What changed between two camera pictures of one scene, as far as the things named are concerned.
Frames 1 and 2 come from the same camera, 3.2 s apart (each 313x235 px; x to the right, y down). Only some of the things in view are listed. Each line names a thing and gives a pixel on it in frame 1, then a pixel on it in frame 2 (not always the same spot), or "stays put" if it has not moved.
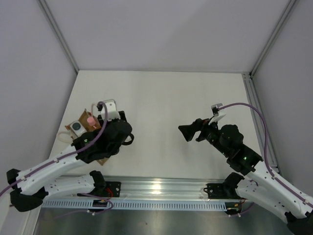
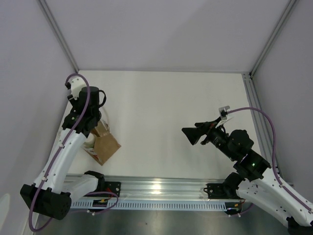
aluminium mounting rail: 164,187 stays put
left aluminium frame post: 52,18 stays put
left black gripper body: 115,152 → 73,102
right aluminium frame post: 291,6 stays put
